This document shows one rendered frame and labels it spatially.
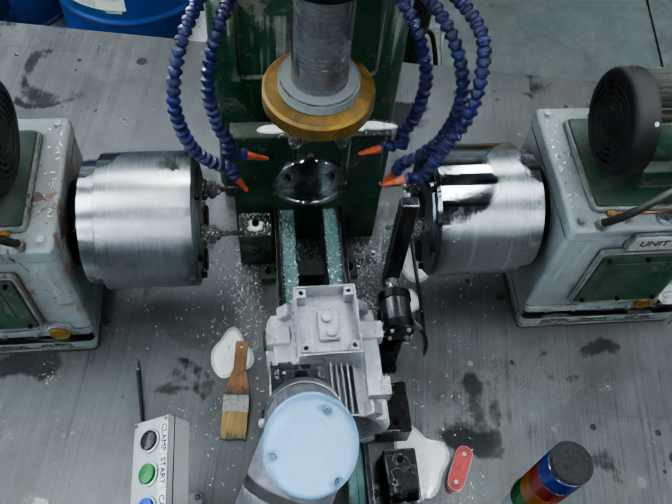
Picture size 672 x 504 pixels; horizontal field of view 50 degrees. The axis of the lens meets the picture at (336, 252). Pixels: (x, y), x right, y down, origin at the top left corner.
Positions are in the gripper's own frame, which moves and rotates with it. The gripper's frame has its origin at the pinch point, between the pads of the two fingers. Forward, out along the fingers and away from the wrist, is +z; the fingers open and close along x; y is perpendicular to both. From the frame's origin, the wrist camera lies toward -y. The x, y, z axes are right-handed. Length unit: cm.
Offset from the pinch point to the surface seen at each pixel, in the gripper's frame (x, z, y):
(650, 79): -58, 5, 47
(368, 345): -13.0, 15.6, 6.1
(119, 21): 53, 166, 114
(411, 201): -19.6, 7.5, 29.1
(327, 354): -5.3, 6.6, 6.0
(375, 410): -12.5, 7.4, -3.1
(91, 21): 64, 169, 115
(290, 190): -2, 41, 35
